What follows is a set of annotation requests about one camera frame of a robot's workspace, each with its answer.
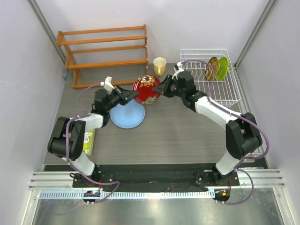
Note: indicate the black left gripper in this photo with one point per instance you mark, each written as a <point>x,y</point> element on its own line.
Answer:
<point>125,95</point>

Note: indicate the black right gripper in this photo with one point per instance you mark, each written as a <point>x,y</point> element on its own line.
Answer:
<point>164,85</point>

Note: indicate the light blue plate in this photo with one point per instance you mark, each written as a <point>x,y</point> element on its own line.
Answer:
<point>128,116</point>

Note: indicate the red floral plate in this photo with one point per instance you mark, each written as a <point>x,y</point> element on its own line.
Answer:
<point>144,85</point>

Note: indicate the dark yellow patterned plate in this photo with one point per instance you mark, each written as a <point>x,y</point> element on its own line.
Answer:
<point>213,64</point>

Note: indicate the lime green plate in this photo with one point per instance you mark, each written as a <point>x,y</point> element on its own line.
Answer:
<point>223,65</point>

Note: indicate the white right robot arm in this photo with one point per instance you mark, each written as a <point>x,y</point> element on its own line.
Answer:
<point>241,133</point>

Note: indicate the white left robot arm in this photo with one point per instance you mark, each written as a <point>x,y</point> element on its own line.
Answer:
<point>67,138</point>

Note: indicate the orange wooden shelf rack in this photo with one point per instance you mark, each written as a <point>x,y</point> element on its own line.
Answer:
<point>71,63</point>

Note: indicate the yellow mug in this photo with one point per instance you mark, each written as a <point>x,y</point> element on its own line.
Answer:
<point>159,64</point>

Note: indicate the green illustrated booklet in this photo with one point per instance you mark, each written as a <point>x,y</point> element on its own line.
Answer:
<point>88,142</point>

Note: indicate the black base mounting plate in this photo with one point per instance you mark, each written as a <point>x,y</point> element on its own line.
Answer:
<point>154,178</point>

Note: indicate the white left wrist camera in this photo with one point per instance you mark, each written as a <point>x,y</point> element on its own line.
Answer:
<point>107,84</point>

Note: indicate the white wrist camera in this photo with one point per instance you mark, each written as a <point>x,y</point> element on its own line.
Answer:
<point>178,68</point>
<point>107,84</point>

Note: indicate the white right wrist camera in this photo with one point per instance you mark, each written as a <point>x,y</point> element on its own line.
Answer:
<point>178,68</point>

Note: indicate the white wire dish rack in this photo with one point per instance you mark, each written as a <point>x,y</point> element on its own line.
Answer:
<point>225,92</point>

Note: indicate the aluminium frame rail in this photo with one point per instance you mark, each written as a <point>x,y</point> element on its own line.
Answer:
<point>58,185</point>

